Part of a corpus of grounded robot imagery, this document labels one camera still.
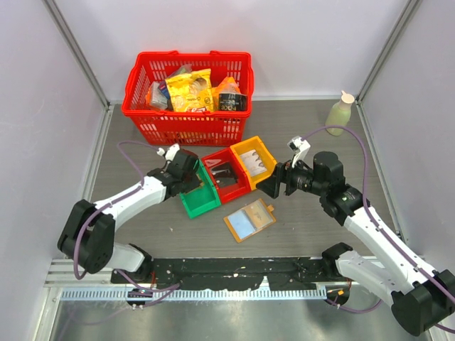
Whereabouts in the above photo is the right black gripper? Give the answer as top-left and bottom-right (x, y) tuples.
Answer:
(257, 153), (327, 199)

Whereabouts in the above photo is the gold credit card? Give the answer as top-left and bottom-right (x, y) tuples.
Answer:
(245, 202), (273, 230)

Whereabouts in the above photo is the yellow leather card holder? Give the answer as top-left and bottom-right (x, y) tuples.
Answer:
(223, 199), (276, 243)

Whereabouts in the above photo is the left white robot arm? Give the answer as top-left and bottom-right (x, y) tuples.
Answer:
(58, 144), (200, 283)

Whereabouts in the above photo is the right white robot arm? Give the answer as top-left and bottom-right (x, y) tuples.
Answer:
(257, 151), (454, 336)

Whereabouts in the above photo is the white card in yellow bin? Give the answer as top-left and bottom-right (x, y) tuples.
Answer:
(240, 149), (267, 178)

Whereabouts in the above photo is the black card in red bin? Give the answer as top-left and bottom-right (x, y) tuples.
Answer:
(210, 162), (237, 188)

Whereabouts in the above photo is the green plastic bin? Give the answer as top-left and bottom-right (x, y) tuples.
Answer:
(180, 160), (221, 219)

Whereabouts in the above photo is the yellow plastic bin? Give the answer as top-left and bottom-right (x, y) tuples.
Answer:
(230, 136), (277, 190)

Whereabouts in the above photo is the red plastic bin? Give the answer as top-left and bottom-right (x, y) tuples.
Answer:
(202, 148), (252, 205)

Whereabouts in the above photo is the red plastic shopping basket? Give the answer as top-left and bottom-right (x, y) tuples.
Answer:
(122, 50), (255, 146)

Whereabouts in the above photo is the black face cream jar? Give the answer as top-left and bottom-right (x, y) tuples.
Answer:
(218, 92), (247, 112)

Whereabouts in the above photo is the green lotion bottle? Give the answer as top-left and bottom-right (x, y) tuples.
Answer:
(325, 90), (355, 136)

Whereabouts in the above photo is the yellow snack bag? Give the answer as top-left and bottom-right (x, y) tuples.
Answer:
(166, 68), (214, 112)

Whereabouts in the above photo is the grey boxed item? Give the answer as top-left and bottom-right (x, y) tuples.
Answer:
(146, 82), (168, 110)

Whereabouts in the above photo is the orange snack packet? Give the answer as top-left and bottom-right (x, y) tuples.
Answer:
(211, 76), (240, 107)

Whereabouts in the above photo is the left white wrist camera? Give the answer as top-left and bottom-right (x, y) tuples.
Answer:
(156, 144), (180, 162)

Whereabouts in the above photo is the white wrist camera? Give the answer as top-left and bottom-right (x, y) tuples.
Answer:
(288, 136), (311, 168)
(156, 144), (180, 162)

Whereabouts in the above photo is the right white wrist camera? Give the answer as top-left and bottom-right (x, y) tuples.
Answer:
(288, 136), (311, 168)

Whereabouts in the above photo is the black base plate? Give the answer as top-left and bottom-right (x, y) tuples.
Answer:
(111, 256), (354, 291)

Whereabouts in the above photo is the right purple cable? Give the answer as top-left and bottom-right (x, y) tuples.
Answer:
(304, 124), (455, 335)

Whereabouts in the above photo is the purple cable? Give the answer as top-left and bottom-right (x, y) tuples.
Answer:
(73, 141), (181, 308)
(304, 124), (455, 335)

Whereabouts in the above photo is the white slotted cable duct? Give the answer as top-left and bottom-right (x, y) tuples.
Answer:
(60, 286), (327, 301)

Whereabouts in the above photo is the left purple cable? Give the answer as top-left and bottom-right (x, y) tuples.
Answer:
(73, 141), (181, 308)

